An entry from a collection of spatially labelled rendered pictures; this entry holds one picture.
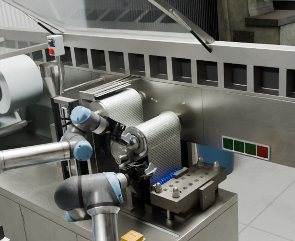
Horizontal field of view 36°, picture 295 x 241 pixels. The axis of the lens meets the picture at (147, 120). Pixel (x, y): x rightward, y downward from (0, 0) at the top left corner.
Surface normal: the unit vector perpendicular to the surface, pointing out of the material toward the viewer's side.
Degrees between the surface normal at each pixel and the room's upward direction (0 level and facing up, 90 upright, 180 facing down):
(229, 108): 90
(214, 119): 90
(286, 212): 0
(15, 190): 0
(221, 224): 90
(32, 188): 0
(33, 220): 90
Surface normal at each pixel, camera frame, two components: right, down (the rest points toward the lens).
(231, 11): -0.73, 0.29
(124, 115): 0.74, 0.20
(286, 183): -0.08, -0.94
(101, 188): 0.00, -0.39
